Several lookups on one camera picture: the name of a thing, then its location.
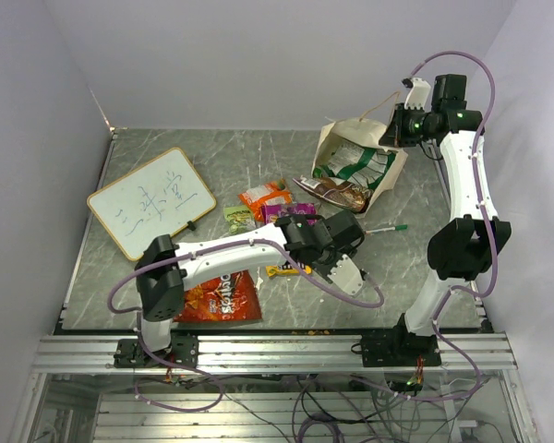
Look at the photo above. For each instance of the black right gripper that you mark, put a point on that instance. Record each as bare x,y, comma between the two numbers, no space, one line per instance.
394,136

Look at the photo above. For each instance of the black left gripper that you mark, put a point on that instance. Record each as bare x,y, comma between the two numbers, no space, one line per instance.
324,270

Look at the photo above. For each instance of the brown snack bag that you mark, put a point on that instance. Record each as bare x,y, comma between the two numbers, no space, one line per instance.
338,192

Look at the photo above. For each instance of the beige paper bag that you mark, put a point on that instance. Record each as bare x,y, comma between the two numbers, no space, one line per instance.
364,133

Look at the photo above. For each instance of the dark green chips bag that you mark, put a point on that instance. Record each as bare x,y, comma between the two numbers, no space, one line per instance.
360,166

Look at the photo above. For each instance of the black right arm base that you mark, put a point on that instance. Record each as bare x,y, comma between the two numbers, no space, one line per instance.
397,346

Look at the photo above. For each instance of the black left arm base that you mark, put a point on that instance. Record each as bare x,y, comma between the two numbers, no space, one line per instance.
183,349

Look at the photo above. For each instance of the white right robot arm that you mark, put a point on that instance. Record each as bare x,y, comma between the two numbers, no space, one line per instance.
469,243

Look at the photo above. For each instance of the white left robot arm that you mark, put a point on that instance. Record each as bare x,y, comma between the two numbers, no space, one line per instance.
170,270

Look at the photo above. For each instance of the purple grape candy bag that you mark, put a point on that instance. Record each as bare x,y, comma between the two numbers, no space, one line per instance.
270,213

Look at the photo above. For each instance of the red Doritos bag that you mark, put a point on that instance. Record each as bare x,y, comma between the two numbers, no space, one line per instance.
231,297

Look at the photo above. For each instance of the red green marker pen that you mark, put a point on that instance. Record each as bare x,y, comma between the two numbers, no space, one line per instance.
400,227

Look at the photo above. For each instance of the yellow M&M's packet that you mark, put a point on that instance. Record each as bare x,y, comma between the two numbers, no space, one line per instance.
286,270

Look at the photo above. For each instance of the orange snack packet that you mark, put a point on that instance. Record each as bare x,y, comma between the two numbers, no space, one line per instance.
272,193

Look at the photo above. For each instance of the small light green packet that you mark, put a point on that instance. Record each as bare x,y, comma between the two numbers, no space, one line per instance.
240,219

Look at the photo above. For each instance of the yellow framed whiteboard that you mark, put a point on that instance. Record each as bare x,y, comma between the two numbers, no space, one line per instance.
162,196

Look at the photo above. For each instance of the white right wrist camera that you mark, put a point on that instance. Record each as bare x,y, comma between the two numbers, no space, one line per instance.
418,91

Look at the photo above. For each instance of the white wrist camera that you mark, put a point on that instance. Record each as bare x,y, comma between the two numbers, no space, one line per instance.
346,275
418,91

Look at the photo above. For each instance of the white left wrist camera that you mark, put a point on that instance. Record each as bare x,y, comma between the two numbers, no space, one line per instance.
346,275

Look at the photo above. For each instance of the aluminium table frame rail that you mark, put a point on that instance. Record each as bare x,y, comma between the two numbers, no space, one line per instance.
274,354

